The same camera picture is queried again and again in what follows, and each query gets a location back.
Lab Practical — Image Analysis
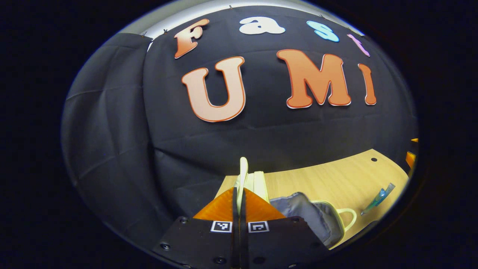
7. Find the small cream suitcase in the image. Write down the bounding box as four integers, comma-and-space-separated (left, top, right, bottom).
235, 157, 358, 250

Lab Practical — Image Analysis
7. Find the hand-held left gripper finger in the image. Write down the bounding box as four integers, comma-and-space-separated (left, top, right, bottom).
151, 187, 239, 269
239, 187, 331, 269

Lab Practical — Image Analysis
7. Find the translucent blue skincare tube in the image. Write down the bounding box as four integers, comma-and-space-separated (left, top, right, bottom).
360, 182, 396, 216

